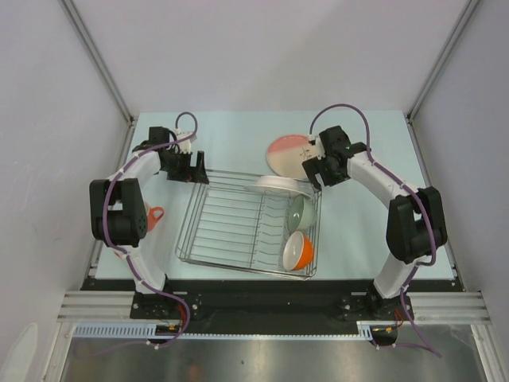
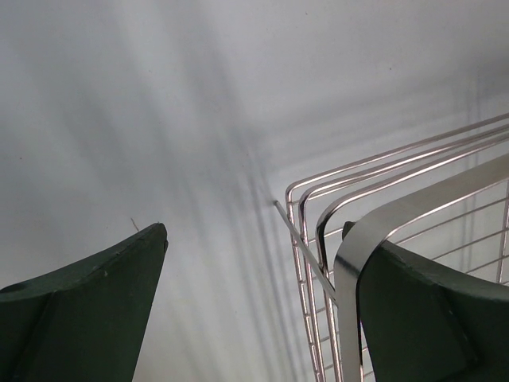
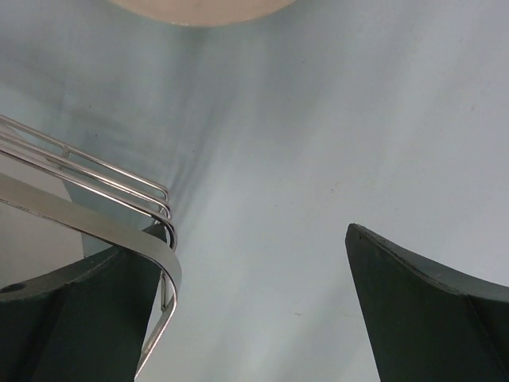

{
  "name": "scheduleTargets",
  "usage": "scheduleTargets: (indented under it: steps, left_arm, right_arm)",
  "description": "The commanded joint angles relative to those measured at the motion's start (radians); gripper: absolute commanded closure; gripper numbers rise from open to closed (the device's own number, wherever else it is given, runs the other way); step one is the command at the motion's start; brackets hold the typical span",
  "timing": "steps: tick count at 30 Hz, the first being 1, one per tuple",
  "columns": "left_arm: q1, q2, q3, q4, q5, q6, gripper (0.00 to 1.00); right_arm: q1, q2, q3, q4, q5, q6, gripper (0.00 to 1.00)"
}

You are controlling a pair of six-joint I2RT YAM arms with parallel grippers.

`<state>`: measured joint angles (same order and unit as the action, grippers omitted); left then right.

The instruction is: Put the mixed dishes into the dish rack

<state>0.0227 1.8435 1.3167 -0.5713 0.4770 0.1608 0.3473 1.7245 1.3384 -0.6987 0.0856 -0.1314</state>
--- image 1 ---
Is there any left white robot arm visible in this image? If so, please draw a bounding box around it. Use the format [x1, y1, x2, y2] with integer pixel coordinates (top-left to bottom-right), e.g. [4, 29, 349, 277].
[89, 127, 209, 318]

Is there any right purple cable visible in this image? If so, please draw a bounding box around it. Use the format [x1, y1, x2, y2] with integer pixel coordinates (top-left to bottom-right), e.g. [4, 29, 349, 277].
[308, 103, 442, 358]

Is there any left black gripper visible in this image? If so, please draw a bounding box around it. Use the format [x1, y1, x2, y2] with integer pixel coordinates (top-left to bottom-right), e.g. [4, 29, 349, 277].
[162, 150, 208, 185]

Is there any pink cream floral plate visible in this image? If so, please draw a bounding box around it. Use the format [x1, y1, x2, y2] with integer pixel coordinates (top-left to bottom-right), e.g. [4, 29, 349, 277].
[266, 134, 317, 180]

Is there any aluminium frame rail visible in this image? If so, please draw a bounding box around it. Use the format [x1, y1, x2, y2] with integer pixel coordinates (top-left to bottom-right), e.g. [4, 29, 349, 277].
[57, 290, 138, 323]

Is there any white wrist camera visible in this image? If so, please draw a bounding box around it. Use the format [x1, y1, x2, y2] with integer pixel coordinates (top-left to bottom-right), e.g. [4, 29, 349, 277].
[174, 128, 196, 154]
[308, 134, 324, 156]

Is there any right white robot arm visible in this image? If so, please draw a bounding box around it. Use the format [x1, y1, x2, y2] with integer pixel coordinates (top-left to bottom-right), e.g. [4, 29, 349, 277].
[302, 126, 448, 319]

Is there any white slotted cable duct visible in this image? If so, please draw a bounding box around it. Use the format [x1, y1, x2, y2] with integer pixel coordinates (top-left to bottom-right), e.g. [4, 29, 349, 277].
[73, 322, 417, 341]

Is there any white orange ceramic bowl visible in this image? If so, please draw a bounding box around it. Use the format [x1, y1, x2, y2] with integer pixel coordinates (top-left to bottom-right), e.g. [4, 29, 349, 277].
[282, 231, 314, 271]

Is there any green ceramic bowl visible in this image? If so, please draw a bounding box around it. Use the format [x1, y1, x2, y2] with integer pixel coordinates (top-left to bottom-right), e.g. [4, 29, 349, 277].
[287, 195, 317, 232]

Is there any orange mug with handle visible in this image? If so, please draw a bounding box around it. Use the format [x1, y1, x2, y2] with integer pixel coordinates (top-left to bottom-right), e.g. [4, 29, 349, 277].
[144, 202, 165, 232]

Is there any white scalloped plate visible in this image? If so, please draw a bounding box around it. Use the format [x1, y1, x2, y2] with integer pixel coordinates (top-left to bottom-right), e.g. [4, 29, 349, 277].
[244, 175, 310, 197]

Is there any metal wire dish rack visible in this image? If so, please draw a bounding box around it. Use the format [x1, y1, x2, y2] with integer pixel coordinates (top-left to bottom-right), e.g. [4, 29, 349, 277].
[176, 170, 317, 280]

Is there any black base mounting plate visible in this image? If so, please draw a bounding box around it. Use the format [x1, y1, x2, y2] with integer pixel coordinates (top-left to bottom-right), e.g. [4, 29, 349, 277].
[79, 278, 466, 345]

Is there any purple cable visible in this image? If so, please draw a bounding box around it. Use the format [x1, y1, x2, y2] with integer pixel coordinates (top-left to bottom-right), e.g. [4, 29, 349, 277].
[308, 103, 442, 358]
[101, 111, 200, 351]

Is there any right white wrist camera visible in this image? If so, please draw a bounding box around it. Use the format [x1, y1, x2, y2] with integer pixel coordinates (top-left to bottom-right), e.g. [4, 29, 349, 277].
[308, 134, 324, 156]

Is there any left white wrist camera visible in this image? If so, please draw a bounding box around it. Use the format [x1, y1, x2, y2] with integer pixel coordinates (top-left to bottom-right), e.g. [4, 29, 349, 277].
[174, 128, 196, 154]

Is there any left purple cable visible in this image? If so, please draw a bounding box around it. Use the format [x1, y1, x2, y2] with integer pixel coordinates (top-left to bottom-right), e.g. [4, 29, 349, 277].
[101, 111, 200, 351]

